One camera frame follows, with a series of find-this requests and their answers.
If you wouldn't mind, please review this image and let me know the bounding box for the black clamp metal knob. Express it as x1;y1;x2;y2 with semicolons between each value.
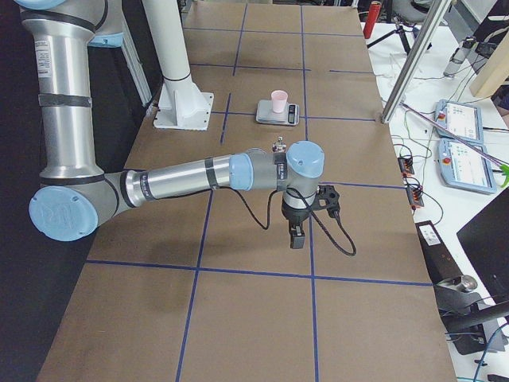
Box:
433;275;508;355

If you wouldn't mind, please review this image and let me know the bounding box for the orange black connector block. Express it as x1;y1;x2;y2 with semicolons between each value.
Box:
398;156;414;177

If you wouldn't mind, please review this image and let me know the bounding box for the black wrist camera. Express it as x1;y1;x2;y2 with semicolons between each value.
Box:
313;185;340;219

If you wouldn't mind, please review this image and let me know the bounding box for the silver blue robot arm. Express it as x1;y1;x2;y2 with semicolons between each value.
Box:
18;1;324;248

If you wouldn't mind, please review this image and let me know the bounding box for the aluminium frame post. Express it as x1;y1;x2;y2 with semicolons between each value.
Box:
381;0;453;123

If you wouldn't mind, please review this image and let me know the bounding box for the red cylinder tube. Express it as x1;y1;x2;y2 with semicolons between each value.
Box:
363;1;382;39

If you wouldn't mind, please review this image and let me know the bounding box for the long rod green tip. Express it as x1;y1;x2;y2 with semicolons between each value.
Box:
399;102;509;188

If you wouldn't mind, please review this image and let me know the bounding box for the black monitor corner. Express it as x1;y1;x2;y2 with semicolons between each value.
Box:
457;189;509;296

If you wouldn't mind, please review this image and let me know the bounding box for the blue teach pendant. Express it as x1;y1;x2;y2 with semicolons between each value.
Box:
434;99;484;143
437;138;497;194

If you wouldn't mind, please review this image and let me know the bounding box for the glass sauce bottle metal cap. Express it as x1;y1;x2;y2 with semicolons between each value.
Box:
272;136;287;153

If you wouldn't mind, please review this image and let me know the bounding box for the lower blue teach pendant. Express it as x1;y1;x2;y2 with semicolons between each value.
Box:
437;138;497;194

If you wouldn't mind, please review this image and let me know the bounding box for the silver digital kitchen scale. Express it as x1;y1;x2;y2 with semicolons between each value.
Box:
255;99;300;126

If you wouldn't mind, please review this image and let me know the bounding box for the black camera tripod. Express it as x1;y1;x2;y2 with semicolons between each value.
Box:
367;16;415;55

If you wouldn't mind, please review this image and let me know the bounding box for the black box white label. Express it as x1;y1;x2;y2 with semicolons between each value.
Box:
415;220;463;284

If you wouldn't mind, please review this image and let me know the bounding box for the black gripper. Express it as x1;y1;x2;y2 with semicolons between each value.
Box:
282;201;318;249

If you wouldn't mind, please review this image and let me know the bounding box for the upper blue teach pendant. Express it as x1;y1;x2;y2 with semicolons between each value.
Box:
434;99;484;143

